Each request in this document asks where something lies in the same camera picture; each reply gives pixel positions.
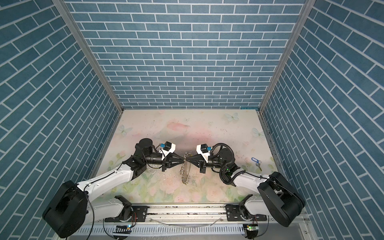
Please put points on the blue tagged key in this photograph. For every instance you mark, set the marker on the blue tagged key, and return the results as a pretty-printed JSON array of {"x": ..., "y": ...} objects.
[{"x": 257, "y": 162}]

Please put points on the aluminium front rail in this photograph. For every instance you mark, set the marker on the aluminium front rail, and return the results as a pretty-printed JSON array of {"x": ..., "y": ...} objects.
[{"x": 186, "y": 213}]

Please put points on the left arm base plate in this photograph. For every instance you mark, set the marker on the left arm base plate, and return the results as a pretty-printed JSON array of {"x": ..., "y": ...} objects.
[{"x": 134, "y": 214}]

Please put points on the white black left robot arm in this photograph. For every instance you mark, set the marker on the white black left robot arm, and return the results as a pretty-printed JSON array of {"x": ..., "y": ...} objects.
[{"x": 69, "y": 192}]

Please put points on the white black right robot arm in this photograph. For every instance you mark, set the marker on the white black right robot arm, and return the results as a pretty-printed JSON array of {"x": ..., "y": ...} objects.
[{"x": 280, "y": 199}]

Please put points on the aluminium corner post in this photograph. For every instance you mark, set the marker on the aluminium corner post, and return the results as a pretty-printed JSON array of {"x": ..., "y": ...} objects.
[
  {"x": 307, "y": 7},
  {"x": 81, "y": 41}
]

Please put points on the large metal keyring band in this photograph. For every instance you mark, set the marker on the large metal keyring band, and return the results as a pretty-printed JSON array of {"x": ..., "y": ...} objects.
[{"x": 185, "y": 169}]

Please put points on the aluminium right corner post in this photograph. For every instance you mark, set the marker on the aluminium right corner post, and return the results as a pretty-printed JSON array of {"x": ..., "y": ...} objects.
[{"x": 307, "y": 7}]

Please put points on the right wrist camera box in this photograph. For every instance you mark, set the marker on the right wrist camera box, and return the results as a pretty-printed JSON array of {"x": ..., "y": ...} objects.
[{"x": 204, "y": 150}]

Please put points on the aluminium left corner post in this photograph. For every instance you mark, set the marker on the aluminium left corner post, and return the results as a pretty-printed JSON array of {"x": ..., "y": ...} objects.
[{"x": 81, "y": 41}]

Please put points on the perforated cable duct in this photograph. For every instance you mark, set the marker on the perforated cable duct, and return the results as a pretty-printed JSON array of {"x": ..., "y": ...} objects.
[{"x": 159, "y": 230}]

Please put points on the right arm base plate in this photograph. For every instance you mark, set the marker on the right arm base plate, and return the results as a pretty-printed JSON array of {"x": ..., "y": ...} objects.
[{"x": 236, "y": 213}]

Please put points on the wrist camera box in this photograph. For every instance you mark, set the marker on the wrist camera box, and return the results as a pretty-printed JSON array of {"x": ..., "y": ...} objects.
[
  {"x": 167, "y": 150},
  {"x": 204, "y": 150}
]

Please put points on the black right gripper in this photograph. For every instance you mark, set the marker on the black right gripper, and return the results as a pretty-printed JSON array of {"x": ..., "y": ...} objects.
[{"x": 200, "y": 161}]

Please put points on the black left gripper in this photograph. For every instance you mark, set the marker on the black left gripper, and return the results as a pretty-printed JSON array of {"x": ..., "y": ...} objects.
[{"x": 170, "y": 160}]

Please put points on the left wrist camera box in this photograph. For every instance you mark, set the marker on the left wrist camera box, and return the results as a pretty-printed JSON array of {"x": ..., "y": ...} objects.
[{"x": 167, "y": 150}]

